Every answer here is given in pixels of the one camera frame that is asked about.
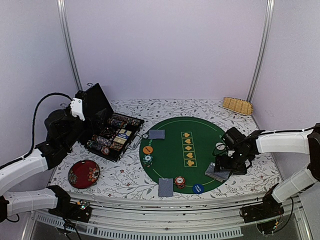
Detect black poker chip case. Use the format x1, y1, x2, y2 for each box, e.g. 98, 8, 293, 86
75, 83, 145, 162

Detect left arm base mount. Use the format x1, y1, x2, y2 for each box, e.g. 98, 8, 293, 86
48, 200, 93, 223

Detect white dealer button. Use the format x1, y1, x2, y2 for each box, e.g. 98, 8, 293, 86
215, 142, 225, 151

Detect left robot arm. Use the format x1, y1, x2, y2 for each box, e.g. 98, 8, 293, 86
0, 97, 85, 222

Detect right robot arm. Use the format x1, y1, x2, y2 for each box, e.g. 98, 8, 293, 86
214, 123, 320, 218

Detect orange big blind button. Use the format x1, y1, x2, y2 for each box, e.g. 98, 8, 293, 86
142, 145, 154, 155

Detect blue small blind button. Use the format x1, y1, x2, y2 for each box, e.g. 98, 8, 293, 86
192, 183, 205, 195

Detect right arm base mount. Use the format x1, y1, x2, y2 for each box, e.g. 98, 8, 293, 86
239, 194, 285, 235

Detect yellow playing card box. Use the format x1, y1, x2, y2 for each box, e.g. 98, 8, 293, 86
112, 129, 132, 145

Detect dealt cards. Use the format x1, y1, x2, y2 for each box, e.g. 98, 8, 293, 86
148, 129, 165, 140

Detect grey playing card deck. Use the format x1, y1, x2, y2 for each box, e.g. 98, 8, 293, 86
204, 162, 232, 183

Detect right metal frame post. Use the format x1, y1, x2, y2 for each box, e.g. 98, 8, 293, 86
246, 0, 275, 102

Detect left metal frame post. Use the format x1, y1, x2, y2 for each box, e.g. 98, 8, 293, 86
56, 0, 83, 91

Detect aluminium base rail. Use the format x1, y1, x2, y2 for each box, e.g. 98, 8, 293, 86
21, 191, 313, 240

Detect red floral plate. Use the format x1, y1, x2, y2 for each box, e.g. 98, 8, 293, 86
67, 159, 100, 189

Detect woven bamboo tray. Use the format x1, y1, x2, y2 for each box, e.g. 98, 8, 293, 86
222, 97, 254, 116

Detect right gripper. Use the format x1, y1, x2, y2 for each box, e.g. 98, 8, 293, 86
215, 149, 251, 175

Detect red five chip stack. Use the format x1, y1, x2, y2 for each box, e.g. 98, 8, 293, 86
100, 146, 110, 156

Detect green chip stack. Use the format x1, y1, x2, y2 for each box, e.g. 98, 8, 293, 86
142, 155, 153, 167

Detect dealt cards front edge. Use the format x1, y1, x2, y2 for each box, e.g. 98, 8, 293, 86
158, 178, 174, 197

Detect green round poker mat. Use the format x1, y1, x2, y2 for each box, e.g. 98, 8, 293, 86
139, 116, 225, 194

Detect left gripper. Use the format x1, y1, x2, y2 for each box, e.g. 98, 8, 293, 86
62, 108, 107, 150

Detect metal frame post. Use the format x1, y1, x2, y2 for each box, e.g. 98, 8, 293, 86
246, 0, 275, 102
56, 0, 83, 91

